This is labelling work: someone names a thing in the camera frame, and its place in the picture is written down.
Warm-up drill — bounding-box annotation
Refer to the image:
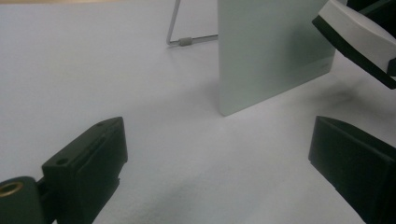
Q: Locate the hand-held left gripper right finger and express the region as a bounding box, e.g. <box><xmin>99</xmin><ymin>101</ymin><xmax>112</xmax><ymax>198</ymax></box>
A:
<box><xmin>307</xmin><ymin>115</ymin><xmax>396</xmax><ymax>224</ymax></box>

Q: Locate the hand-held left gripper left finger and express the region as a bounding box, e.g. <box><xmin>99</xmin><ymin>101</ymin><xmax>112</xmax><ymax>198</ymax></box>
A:
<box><xmin>41</xmin><ymin>116</ymin><xmax>129</xmax><ymax>224</ymax></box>

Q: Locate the pale green glass whiteboard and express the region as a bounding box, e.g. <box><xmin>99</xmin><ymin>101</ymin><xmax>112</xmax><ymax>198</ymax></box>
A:
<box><xmin>217</xmin><ymin>0</ymin><xmax>337</xmax><ymax>118</ymax></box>

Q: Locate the metal wire board stand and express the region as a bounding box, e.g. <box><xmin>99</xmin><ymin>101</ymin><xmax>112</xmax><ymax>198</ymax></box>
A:
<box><xmin>165</xmin><ymin>0</ymin><xmax>219</xmax><ymax>48</ymax></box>

